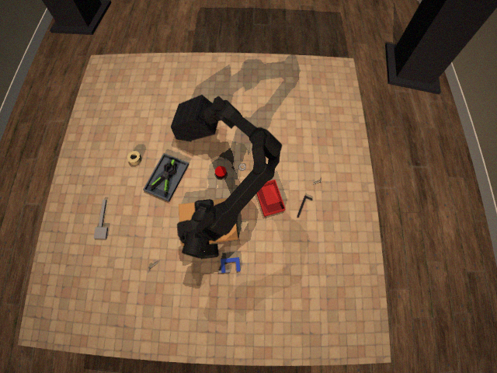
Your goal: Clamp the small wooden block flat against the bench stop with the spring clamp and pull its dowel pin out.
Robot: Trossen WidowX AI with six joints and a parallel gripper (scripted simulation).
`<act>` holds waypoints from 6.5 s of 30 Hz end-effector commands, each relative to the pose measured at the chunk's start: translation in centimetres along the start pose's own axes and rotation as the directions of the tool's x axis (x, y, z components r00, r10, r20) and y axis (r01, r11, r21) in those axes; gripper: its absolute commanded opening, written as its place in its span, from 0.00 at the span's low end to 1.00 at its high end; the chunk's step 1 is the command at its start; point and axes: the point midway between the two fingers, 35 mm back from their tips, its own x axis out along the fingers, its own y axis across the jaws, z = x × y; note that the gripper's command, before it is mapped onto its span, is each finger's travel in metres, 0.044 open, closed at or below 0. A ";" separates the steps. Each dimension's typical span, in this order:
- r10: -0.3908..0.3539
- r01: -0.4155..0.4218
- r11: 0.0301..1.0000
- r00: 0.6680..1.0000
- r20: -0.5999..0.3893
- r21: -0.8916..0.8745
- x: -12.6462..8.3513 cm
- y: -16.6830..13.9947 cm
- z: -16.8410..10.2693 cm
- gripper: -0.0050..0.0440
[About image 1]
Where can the tan ring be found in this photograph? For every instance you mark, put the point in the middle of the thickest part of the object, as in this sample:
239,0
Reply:
134,161

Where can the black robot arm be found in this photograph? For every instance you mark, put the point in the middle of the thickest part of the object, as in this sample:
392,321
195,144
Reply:
223,216

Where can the red tray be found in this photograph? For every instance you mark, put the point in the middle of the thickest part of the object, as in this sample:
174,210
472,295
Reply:
270,199

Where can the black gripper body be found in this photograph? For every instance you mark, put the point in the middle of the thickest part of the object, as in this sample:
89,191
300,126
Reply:
211,249

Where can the blue c-shaped clamp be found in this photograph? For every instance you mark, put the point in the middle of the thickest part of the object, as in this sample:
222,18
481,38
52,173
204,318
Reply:
228,260

